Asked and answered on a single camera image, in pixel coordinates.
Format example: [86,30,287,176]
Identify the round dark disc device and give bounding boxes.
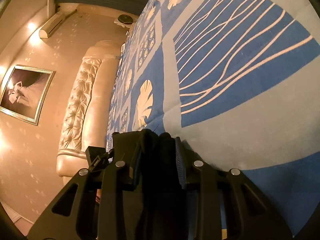
[114,14,137,28]

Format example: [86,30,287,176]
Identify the cream tufted headboard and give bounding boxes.
[56,40,123,184]

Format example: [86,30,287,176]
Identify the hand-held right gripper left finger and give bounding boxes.
[26,140,142,240]

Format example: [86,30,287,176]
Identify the framed wall picture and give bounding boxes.
[0,65,56,126]

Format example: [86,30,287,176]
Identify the white air conditioner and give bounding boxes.
[39,11,77,39]

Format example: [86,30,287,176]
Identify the blue printed bedspread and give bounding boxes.
[96,0,320,233]

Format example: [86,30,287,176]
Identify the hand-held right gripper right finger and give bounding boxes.
[175,136,293,240]

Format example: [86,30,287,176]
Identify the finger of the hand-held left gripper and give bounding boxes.
[85,145,114,173]

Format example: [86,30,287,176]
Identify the dark pants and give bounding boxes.
[111,129,198,240]

